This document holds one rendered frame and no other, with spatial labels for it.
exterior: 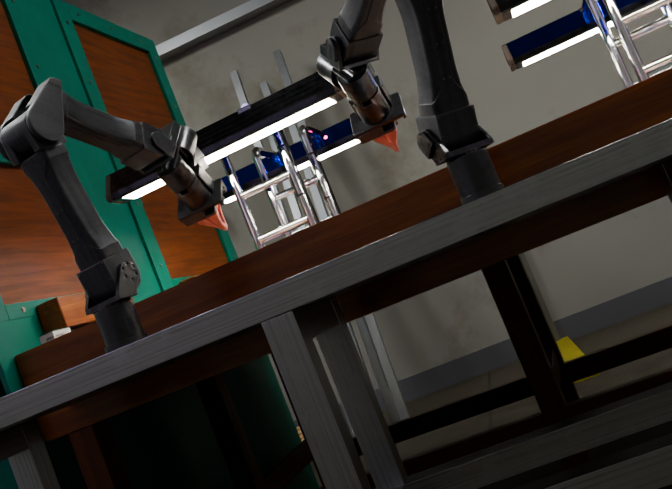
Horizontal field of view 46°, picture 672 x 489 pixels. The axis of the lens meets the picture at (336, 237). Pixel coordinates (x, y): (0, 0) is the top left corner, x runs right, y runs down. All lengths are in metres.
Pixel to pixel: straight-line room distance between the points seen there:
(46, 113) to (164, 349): 0.46
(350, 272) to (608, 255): 3.41
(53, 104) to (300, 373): 0.61
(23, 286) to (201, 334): 0.88
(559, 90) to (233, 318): 3.53
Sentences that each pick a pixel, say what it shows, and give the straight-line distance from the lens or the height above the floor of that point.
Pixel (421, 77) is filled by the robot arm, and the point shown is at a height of 0.88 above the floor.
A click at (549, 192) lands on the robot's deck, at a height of 0.64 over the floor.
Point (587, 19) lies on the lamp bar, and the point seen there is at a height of 1.07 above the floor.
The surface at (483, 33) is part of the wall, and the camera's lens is 4.46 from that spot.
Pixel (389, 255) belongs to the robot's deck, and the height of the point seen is 0.65.
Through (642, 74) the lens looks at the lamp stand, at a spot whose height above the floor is 0.83.
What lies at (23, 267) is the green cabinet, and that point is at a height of 0.96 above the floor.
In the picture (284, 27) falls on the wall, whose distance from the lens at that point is 4.61.
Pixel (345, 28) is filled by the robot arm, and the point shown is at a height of 1.03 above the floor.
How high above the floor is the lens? 0.61
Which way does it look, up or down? 5 degrees up
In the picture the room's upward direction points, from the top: 22 degrees counter-clockwise
